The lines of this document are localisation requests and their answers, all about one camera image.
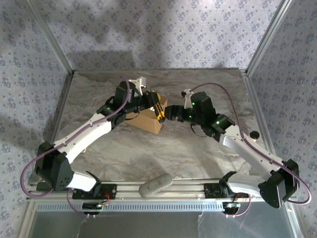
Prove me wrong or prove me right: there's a grey slotted cable duct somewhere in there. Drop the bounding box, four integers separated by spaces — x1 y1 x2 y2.
37 201 226 213

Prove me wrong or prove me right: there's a brown cardboard express box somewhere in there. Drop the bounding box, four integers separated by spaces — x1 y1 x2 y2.
122 95 169 136

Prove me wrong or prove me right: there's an aluminium side rail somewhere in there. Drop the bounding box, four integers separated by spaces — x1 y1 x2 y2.
27 71 76 186
241 70 295 194

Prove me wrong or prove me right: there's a long purple right arm cable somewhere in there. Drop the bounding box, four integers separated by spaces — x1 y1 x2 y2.
187 82 312 206

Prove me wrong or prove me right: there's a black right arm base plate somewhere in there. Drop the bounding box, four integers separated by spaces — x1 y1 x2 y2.
204 182 250 199

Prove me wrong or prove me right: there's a long purple left arm cable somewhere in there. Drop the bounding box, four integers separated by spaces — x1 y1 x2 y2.
21 77 132 198

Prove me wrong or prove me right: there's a small black controller board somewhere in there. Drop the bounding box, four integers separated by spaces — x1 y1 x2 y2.
222 201 241 214
82 202 110 215

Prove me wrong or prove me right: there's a short purple cable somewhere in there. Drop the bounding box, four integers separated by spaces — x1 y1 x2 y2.
66 189 87 219
225 194 252 219

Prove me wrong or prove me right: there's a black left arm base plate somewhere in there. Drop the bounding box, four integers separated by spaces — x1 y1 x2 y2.
72 183 117 200

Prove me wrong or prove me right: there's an aluminium mounting rail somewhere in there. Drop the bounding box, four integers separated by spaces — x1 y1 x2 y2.
26 179 297 202

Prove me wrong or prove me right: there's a long purple arm cable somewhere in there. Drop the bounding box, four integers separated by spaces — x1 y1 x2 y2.
21 77 132 198
187 82 312 206

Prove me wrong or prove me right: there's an aluminium frame post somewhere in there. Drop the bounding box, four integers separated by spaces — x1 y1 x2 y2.
245 0 294 77
24 0 76 76

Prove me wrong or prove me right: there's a grey metal panel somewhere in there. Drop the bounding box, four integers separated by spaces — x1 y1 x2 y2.
24 210 298 238

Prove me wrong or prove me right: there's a grey oval pad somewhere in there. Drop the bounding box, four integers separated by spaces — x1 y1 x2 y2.
138 174 174 198

